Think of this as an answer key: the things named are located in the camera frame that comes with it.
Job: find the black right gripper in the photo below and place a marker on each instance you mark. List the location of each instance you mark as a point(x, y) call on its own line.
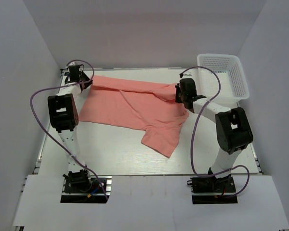
point(177, 100)

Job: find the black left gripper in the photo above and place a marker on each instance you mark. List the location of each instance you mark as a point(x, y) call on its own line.
point(87, 83)

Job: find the pink t shirt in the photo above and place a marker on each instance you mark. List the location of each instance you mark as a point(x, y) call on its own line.
point(138, 105)

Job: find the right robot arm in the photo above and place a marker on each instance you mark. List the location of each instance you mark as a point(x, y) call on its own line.
point(232, 127)

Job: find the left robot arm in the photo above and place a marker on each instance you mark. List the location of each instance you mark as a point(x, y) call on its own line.
point(64, 119)

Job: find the white plastic basket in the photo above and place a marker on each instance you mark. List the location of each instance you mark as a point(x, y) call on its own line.
point(222, 72)

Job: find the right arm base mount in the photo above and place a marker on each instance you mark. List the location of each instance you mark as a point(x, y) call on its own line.
point(212, 191)

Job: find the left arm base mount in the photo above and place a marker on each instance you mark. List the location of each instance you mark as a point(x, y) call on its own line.
point(90, 194)

